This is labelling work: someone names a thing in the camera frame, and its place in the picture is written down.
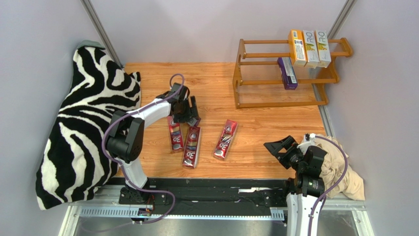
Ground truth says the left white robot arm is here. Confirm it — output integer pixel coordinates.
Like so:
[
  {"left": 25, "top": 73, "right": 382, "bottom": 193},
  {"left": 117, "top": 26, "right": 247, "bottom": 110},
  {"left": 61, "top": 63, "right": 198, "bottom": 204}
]
[{"left": 101, "top": 83, "right": 200, "bottom": 191}]

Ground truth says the orange wooden shelf rack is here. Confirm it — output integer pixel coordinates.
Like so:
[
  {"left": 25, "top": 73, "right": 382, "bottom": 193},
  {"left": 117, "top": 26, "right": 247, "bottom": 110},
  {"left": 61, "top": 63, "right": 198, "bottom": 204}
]
[{"left": 232, "top": 38, "right": 354, "bottom": 109}]

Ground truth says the silver yellow R.O.C.S. toothpaste box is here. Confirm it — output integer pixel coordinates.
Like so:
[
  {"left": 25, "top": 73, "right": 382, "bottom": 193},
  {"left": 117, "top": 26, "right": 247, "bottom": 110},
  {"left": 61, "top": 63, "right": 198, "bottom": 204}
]
[{"left": 302, "top": 30, "right": 320, "bottom": 68}]

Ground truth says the orange white R.O.C.S. toothpaste box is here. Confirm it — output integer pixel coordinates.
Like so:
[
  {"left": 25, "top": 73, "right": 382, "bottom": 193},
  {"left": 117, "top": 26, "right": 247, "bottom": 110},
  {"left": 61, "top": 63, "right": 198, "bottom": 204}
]
[{"left": 315, "top": 30, "right": 331, "bottom": 68}]

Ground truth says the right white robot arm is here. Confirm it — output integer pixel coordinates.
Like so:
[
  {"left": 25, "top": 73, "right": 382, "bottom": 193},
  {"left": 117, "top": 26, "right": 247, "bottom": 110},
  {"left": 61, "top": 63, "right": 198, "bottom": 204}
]
[{"left": 264, "top": 133, "right": 327, "bottom": 236}]

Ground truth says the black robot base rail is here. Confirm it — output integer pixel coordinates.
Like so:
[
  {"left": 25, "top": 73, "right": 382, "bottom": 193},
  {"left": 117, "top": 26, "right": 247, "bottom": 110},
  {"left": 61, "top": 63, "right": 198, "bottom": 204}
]
[{"left": 78, "top": 177, "right": 305, "bottom": 227}]

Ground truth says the red 3d toothpaste box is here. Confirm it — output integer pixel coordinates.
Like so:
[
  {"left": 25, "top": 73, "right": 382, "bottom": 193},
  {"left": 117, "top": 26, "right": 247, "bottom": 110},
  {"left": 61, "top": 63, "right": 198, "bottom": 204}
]
[
  {"left": 182, "top": 126, "right": 201, "bottom": 169},
  {"left": 213, "top": 119, "right": 238, "bottom": 160}
]

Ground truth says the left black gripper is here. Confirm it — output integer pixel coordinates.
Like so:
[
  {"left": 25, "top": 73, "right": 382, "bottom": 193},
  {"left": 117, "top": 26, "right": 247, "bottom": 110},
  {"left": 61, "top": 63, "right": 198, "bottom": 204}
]
[{"left": 173, "top": 96, "right": 199, "bottom": 123}]

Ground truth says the small red toothpaste box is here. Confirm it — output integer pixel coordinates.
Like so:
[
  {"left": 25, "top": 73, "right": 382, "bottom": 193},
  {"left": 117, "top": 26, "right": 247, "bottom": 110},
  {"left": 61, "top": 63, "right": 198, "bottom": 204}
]
[{"left": 167, "top": 116, "right": 184, "bottom": 152}]

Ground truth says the purple white R.O.C.S. toothpaste box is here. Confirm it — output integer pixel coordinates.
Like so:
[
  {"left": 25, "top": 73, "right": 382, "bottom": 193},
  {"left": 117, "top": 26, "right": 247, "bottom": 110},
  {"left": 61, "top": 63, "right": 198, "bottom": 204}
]
[{"left": 186, "top": 117, "right": 201, "bottom": 127}]

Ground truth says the zebra pattern cushion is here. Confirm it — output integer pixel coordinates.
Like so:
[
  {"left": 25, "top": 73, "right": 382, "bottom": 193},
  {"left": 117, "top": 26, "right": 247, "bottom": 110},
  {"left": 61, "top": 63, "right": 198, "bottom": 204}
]
[{"left": 35, "top": 41, "right": 141, "bottom": 210}]

